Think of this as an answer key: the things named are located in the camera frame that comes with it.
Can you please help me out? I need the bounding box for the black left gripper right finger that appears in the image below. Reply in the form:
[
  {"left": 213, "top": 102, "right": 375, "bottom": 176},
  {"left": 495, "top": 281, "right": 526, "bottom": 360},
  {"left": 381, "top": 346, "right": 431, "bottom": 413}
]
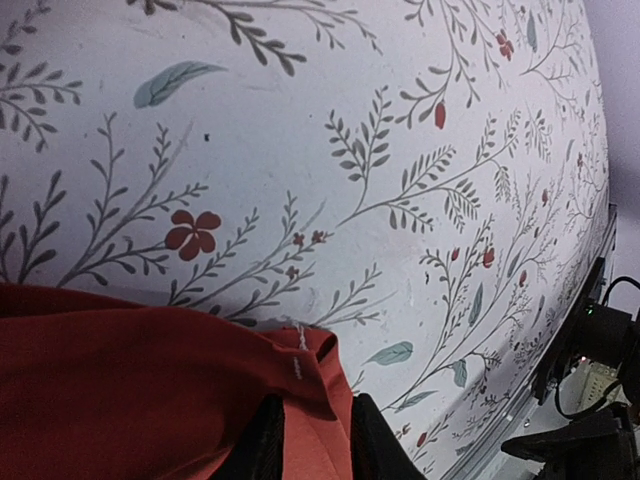
[{"left": 350, "top": 393, "right": 424, "bottom": 480}]

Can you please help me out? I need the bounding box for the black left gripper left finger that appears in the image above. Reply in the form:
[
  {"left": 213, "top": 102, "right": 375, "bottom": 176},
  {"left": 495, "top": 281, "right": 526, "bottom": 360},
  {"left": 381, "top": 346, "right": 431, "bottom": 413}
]
[{"left": 219, "top": 394, "right": 285, "bottom": 480}]

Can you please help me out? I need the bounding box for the floral patterned table mat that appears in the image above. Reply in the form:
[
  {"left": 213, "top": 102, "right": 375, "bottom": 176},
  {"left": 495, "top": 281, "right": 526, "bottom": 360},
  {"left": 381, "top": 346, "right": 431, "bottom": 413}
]
[{"left": 1, "top": 1, "right": 609, "bottom": 479}]

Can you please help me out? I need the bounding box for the red and white underwear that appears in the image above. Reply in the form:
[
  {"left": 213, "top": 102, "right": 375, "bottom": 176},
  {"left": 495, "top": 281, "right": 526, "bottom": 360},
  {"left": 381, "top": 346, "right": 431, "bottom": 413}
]
[{"left": 1, "top": 285, "right": 353, "bottom": 479}]

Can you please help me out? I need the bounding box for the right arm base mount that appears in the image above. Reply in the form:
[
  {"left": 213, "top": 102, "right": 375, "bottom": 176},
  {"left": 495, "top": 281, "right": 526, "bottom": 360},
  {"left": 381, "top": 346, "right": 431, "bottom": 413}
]
[{"left": 501, "top": 257, "right": 639, "bottom": 479}]

